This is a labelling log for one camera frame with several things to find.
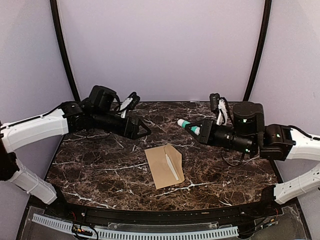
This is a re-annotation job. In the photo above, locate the white green glue stick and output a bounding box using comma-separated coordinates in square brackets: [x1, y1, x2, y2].
[176, 118, 201, 134]

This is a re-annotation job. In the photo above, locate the brown paper envelope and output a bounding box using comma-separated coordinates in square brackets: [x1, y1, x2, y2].
[144, 144, 185, 190]

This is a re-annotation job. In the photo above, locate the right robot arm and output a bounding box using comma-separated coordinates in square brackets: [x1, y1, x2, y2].
[178, 101, 320, 161]

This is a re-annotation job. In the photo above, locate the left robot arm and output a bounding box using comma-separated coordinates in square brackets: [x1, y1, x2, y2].
[0, 85, 151, 218]

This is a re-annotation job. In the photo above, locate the black front table rail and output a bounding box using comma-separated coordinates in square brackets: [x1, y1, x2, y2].
[45, 198, 283, 226]

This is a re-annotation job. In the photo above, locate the white slotted cable duct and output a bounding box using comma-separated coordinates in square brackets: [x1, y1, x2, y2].
[32, 213, 239, 240]

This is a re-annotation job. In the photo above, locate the right black corner post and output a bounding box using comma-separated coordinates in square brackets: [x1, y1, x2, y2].
[242, 0, 272, 101]

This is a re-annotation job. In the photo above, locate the black corner post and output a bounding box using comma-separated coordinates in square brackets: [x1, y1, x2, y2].
[242, 0, 272, 101]
[49, 0, 80, 101]

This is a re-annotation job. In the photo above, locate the left black corner post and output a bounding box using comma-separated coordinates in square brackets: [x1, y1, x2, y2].
[49, 0, 80, 101]

